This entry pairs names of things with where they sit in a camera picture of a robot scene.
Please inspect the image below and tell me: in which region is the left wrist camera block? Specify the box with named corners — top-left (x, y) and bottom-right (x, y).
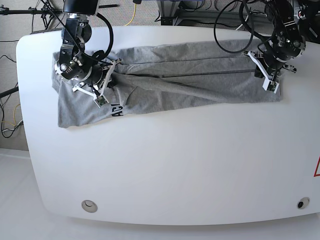
top-left (262, 78), bottom-right (279, 94)

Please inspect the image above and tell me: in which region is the black metal frame base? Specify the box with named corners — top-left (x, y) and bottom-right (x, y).
top-left (154, 0), bottom-right (239, 28)

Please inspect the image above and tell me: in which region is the aluminium frame post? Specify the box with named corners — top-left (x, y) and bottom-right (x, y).
top-left (281, 0), bottom-right (300, 41)

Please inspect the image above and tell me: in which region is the yellow cable at left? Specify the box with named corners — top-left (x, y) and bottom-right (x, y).
top-left (1, 102), bottom-right (23, 128)

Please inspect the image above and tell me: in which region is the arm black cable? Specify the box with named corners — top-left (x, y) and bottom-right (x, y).
top-left (213, 0), bottom-right (273, 55)
top-left (87, 12), bottom-right (115, 63)

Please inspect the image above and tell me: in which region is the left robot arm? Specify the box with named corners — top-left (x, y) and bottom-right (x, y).
top-left (244, 0), bottom-right (306, 93)

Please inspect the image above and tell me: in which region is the yellow cable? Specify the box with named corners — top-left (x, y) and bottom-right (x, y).
top-left (124, 0), bottom-right (138, 27)
top-left (1, 102), bottom-right (23, 128)

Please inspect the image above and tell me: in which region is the black floor cable left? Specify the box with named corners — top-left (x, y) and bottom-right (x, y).
top-left (0, 54), bottom-right (21, 138)

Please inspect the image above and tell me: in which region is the table grommet hole left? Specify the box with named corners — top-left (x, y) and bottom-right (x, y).
top-left (81, 200), bottom-right (98, 213)

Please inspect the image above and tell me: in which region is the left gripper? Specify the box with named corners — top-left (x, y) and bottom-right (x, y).
top-left (243, 50), bottom-right (297, 86)

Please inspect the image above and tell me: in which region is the black tripod stand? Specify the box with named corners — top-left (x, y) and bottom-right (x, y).
top-left (0, 0), bottom-right (118, 35)

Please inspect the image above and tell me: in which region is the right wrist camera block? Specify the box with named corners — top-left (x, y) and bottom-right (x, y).
top-left (93, 95), bottom-right (109, 108)

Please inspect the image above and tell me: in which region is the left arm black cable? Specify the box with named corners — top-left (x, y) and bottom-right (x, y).
top-left (213, 0), bottom-right (273, 55)

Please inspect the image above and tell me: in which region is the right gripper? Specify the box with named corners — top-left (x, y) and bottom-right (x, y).
top-left (71, 57), bottom-right (123, 100)

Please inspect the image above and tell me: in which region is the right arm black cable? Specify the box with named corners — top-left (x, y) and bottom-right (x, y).
top-left (87, 12), bottom-right (115, 63)

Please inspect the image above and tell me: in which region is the yellow cable at top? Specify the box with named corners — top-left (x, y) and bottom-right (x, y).
top-left (124, 0), bottom-right (138, 27)

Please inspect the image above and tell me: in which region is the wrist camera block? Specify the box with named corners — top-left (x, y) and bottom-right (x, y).
top-left (93, 95), bottom-right (109, 108)
top-left (262, 78), bottom-right (279, 94)

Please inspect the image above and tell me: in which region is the table grommet hole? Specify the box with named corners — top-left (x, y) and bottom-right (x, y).
top-left (81, 200), bottom-right (98, 213)
top-left (297, 197), bottom-right (310, 210)

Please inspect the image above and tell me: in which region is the white cable at top right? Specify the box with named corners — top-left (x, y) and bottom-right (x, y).
top-left (234, 11), bottom-right (273, 31)

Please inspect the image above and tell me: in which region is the red warning triangle sticker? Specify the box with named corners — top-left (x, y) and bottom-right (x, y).
top-left (313, 158), bottom-right (320, 177)

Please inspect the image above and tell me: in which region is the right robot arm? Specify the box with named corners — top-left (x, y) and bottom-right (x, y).
top-left (54, 0), bottom-right (122, 107)

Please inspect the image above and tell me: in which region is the grey T-shirt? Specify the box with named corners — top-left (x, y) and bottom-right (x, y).
top-left (51, 41), bottom-right (282, 128)

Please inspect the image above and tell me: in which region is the table grommet hole right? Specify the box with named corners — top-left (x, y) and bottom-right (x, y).
top-left (297, 197), bottom-right (310, 210)

